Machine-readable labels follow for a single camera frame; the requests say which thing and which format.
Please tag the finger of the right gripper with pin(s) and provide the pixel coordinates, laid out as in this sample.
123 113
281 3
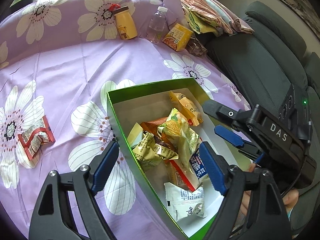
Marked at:
245 147

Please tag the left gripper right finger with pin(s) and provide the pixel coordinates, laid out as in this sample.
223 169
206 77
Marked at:
221 175

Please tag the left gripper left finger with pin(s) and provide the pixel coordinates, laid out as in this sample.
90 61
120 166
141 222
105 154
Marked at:
52 216

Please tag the orange yellow snack packet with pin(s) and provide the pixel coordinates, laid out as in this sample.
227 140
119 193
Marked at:
187 108

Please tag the yellow green snack packet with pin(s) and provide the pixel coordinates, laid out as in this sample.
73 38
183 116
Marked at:
184 139

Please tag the red white snack packet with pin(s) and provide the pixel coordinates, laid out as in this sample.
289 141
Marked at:
38 134

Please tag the yellow snack packet pile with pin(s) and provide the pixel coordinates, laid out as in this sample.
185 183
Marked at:
150 152

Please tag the person right hand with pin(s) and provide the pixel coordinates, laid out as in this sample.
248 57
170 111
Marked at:
262 210

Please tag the white blue snack packet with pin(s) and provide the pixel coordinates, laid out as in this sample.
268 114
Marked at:
197 165

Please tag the green white cardboard box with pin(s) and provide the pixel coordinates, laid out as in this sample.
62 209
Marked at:
130 106

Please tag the white barcode snack packet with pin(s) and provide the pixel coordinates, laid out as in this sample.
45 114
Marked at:
182 203

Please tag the dark grey sofa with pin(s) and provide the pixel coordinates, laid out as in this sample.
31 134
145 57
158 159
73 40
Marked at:
264 64

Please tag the dark clear snack bag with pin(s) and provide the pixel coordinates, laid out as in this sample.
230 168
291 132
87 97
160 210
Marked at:
195 47

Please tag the yellow juice carton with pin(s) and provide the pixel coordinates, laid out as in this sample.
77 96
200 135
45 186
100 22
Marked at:
178 37

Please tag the folded patterned cloth stack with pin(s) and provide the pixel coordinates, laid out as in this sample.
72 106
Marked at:
211 16

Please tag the clear plastic water bottle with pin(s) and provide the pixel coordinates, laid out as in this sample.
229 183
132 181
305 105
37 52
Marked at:
156 26

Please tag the yellow bear bottle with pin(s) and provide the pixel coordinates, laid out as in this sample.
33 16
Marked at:
124 21

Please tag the purple floral bed sheet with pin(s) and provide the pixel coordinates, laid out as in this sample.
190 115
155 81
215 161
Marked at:
57 57

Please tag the framed wall picture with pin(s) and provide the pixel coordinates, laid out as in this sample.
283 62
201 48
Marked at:
306 12

